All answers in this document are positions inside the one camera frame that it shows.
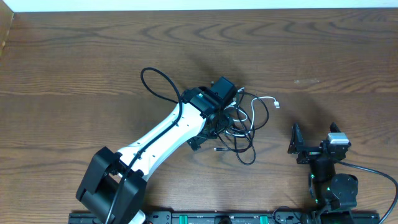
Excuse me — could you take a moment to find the white usb cable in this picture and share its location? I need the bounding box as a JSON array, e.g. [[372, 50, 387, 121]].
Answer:
[[223, 87, 280, 138]]

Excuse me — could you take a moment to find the black usb cable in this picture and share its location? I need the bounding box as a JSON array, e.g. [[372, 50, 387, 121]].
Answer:
[[211, 81, 270, 166]]

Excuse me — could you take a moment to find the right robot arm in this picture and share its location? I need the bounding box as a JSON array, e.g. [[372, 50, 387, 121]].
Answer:
[[287, 123, 358, 212]]

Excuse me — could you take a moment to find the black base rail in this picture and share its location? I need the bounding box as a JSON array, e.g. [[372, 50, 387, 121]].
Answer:
[[68, 210, 381, 224]]

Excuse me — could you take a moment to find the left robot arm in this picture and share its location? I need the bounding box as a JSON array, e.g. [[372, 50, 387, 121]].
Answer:
[[76, 77, 237, 223]]

